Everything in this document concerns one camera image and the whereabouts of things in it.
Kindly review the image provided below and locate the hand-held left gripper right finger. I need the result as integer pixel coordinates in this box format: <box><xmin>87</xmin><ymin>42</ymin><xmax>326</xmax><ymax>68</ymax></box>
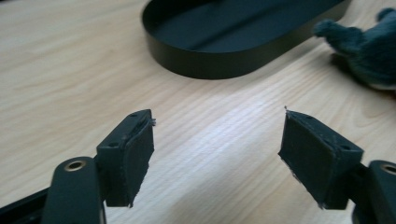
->
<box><xmin>277</xmin><ymin>106</ymin><xmax>365</xmax><ymax>210</ymax></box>

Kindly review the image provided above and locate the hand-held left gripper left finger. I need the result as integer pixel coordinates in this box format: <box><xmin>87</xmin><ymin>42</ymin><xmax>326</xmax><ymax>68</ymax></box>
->
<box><xmin>95</xmin><ymin>108</ymin><xmax>156</xmax><ymax>208</ymax></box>

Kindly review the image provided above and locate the dark teal plush toy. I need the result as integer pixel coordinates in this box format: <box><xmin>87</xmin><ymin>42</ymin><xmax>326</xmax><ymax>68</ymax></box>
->
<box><xmin>312</xmin><ymin>7</ymin><xmax>396</xmax><ymax>91</ymax></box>

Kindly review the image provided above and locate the black oval tray with hook rack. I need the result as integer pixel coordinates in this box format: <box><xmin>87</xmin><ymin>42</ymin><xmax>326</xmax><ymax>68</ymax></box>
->
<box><xmin>141</xmin><ymin>0</ymin><xmax>353</xmax><ymax>80</ymax></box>

